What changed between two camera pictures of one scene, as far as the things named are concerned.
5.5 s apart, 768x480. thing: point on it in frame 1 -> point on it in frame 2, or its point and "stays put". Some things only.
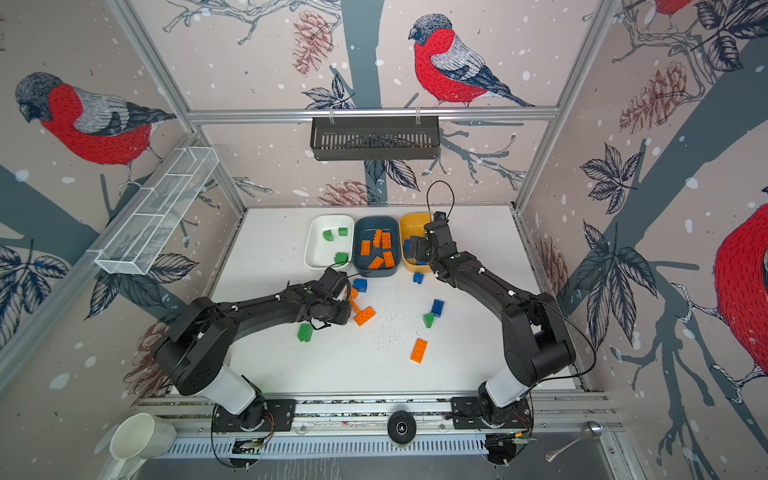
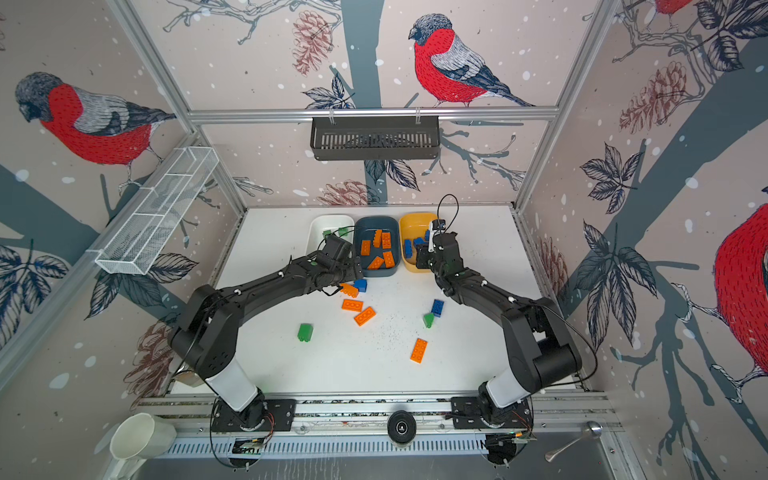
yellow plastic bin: (412, 224) stays put
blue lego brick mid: (437, 308) stays put
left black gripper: (346, 315) -> (352, 272)
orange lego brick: (389, 260) stays put
